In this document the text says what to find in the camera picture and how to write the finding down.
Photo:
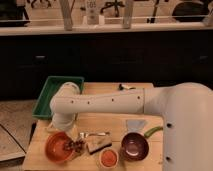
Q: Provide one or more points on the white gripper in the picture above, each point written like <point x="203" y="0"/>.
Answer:
<point x="72" y="132"/>

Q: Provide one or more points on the green vegetable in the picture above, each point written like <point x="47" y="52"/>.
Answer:
<point x="151" y="131"/>

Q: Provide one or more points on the red bowl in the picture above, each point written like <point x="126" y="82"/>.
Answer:
<point x="55" y="150"/>

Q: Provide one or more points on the white cup orange contents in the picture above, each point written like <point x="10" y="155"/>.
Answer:
<point x="108" y="158"/>

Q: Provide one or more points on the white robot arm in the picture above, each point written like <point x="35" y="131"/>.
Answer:
<point x="187" y="110"/>

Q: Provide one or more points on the dark purple bowl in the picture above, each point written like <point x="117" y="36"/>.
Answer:
<point x="134" y="147"/>

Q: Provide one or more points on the green plastic tray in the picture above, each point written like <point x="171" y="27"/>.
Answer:
<point x="52" y="84"/>

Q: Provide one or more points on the metal spoon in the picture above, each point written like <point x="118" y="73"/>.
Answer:
<point x="85" y="135"/>

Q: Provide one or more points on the dark grape bunch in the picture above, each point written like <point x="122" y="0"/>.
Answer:
<point x="75" y="145"/>

